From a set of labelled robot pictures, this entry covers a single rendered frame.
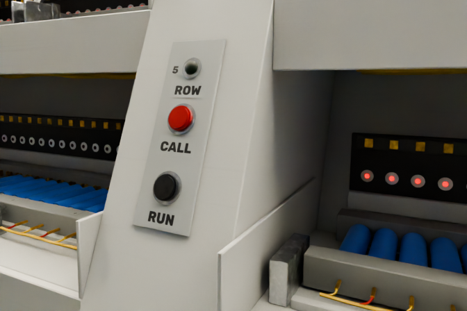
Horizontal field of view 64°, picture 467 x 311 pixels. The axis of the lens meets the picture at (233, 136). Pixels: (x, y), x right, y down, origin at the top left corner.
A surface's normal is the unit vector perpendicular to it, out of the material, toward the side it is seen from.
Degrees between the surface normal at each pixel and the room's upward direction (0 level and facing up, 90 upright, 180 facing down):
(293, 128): 90
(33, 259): 21
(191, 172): 90
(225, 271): 90
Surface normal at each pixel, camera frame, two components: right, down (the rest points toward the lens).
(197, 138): -0.40, -0.26
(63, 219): -0.44, 0.10
